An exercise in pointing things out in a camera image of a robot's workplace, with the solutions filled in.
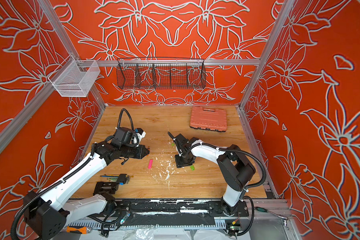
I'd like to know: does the pink usb drive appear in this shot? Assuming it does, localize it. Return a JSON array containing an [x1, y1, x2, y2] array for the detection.
[[148, 159, 153, 169]]

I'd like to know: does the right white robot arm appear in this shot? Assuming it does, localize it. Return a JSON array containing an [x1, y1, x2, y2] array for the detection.
[[168, 132, 267, 216]]

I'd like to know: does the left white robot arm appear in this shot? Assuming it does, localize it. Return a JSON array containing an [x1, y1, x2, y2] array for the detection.
[[10, 122, 150, 240]]

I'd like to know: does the hex key set holder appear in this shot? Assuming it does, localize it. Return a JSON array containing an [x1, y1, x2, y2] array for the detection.
[[100, 174, 130, 185]]

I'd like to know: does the black bit holder block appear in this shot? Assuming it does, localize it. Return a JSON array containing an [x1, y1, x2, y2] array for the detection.
[[93, 182, 119, 195]]

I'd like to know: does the red plastic tool case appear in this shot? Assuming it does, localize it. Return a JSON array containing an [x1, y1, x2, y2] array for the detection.
[[190, 107, 228, 132]]

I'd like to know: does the clear plastic bin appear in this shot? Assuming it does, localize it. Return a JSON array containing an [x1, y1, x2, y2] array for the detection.
[[48, 55, 100, 98]]

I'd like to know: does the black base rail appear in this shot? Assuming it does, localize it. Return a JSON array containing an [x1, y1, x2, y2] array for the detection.
[[108, 199, 251, 230]]

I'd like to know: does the black wire basket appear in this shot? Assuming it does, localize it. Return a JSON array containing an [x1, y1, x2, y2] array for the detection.
[[116, 58, 207, 90]]

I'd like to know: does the orange handled wrench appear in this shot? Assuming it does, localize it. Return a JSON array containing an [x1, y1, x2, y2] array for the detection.
[[60, 226, 93, 235]]

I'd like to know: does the green handled screwdriver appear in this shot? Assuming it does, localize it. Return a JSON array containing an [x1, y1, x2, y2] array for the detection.
[[255, 207, 289, 221]]

